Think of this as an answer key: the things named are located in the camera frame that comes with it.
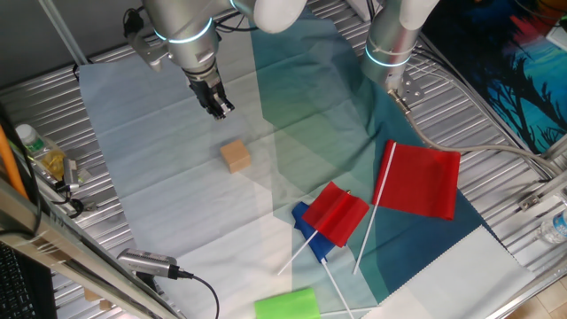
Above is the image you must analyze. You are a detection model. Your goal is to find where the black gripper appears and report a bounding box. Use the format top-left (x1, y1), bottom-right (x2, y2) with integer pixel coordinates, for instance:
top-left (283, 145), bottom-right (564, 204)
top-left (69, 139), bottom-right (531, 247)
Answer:
top-left (184, 66), bottom-right (236, 121)

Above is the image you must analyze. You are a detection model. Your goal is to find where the light wooden cube block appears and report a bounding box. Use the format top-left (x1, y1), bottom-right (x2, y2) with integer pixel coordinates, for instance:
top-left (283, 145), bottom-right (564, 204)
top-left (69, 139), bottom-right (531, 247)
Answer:
top-left (220, 138), bottom-right (252, 175)

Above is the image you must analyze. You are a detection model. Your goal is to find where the teal and white patterned cloth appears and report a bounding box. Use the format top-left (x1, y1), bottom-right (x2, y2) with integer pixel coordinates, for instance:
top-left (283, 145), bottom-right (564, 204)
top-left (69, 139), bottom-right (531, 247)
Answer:
top-left (78, 17), bottom-right (537, 319)

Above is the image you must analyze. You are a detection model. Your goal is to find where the small red flag white stick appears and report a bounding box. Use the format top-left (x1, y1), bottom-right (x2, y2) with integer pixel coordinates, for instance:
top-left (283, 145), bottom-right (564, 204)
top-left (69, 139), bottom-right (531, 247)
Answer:
top-left (277, 180), bottom-right (370, 276)

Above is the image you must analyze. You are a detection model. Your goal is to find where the thin silver rod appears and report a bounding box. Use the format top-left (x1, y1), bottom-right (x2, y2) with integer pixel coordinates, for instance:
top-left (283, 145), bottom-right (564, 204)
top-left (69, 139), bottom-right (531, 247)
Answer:
top-left (37, 0), bottom-right (89, 67)

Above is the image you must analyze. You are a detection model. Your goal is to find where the black clamp tool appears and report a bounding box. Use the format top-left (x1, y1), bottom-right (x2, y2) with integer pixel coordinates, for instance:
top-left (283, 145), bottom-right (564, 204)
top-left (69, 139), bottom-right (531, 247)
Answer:
top-left (51, 180), bottom-right (86, 219)

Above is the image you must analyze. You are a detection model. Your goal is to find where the blue flag white stick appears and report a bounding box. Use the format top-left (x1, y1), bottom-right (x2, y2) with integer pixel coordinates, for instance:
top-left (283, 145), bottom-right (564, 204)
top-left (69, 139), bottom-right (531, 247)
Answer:
top-left (291, 201), bottom-right (356, 319)

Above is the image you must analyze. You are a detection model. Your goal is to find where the bottle with yellow liquid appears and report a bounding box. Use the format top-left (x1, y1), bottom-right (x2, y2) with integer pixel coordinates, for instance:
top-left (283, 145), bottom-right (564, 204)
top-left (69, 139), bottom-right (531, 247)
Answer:
top-left (14, 123), bottom-right (67, 182)

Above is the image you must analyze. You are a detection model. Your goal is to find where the green flag white stick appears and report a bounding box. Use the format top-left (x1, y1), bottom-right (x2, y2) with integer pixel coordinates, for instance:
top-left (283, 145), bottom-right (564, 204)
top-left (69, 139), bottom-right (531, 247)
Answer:
top-left (253, 286), bottom-right (380, 319)

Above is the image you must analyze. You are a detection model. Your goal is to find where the large red flag white stick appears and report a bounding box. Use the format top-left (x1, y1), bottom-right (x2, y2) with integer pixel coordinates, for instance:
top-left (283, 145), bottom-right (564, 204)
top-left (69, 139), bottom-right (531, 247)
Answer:
top-left (353, 139), bottom-right (462, 276)

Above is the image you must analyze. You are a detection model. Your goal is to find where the orange pole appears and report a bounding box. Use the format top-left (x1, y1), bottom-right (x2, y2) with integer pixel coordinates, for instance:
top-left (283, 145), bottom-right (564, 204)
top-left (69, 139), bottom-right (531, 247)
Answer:
top-left (0, 123), bottom-right (30, 200)

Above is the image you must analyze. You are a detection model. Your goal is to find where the black keyboard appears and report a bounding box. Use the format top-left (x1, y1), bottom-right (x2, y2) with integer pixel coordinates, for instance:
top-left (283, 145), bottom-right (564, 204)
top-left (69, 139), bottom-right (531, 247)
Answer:
top-left (0, 241), bottom-right (58, 319)

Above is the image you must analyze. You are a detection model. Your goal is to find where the colourful painted poster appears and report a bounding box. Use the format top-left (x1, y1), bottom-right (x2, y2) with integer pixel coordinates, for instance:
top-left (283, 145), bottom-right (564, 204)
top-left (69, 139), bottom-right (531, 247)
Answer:
top-left (420, 0), bottom-right (567, 155)

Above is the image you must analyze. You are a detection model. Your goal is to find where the clear water bottle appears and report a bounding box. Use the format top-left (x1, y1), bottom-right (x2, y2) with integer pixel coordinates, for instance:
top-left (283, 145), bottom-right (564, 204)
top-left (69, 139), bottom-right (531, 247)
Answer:
top-left (537, 208), bottom-right (567, 245)

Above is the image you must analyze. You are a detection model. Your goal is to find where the wrist camera with silver bracket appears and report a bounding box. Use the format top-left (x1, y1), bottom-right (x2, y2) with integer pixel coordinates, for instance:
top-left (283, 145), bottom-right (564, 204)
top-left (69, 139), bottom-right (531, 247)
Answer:
top-left (122, 7), bottom-right (172, 73)

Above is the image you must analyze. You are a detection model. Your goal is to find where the black camera cable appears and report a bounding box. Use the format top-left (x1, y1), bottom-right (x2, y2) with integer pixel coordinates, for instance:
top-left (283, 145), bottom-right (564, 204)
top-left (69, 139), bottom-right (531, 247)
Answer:
top-left (167, 264), bottom-right (221, 319)

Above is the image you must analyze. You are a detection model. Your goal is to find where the silver ribbed camera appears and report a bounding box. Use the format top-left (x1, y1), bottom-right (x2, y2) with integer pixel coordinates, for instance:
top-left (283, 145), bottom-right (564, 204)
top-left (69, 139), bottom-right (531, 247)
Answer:
top-left (116, 247), bottom-right (179, 281)

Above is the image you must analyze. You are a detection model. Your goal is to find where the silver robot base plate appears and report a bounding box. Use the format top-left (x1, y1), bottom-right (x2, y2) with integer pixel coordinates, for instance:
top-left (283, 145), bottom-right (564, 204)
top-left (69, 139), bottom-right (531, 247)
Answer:
top-left (388, 70), bottom-right (426, 106)

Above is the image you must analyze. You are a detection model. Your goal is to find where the thick black cable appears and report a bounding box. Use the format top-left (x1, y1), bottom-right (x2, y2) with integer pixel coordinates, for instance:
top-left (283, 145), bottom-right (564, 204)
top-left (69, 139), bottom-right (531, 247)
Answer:
top-left (0, 104), bottom-right (44, 238)

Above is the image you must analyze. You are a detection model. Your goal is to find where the aluminium frame beam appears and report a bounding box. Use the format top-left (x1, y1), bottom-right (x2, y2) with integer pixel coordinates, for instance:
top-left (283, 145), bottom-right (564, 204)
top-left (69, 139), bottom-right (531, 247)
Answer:
top-left (0, 176), bottom-right (187, 319)

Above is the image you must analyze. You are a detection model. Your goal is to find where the thick grey cable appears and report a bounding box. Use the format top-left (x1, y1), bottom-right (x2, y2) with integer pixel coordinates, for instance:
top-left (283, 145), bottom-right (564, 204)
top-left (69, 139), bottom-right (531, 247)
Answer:
top-left (388, 89), bottom-right (566, 176)

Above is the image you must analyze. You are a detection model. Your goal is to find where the aluminium profile bracket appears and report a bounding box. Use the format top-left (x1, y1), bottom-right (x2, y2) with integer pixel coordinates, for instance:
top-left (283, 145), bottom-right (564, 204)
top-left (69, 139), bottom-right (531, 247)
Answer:
top-left (517, 135), bottom-right (567, 212)

